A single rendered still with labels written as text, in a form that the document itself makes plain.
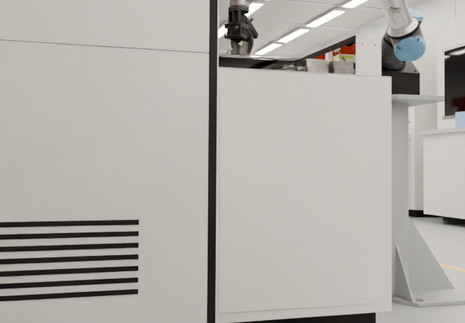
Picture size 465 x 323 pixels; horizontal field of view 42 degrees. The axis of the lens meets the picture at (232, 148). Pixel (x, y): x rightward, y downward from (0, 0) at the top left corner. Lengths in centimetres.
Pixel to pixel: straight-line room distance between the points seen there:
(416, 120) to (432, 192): 102
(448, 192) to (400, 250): 345
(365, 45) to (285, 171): 51
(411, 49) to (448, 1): 572
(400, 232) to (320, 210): 76
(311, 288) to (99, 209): 72
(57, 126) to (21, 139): 9
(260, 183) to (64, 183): 60
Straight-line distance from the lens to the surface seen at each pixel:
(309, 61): 215
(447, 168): 600
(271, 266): 182
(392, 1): 233
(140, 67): 152
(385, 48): 258
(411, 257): 269
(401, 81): 260
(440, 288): 278
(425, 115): 693
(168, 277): 154
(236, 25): 223
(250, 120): 178
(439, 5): 827
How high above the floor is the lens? 53
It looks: 2 degrees up
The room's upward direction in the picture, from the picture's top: straight up
